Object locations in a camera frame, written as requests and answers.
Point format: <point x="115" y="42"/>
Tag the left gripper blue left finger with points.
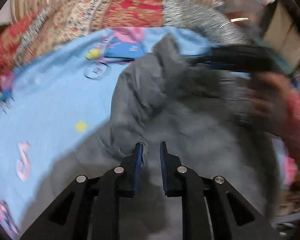
<point x="138" y="165"/>

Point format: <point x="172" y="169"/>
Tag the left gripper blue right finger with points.
<point x="163" y="153"/>

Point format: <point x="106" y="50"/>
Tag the grey puffer jacket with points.
<point x="202" y="114"/>

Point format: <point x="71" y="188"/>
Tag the person's right hand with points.
<point x="270" y="93"/>

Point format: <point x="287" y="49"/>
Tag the stacked storage boxes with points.
<point x="247" y="14"/>

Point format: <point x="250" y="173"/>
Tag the blue Peppa Pig bedsheet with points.
<point x="59" y="99"/>

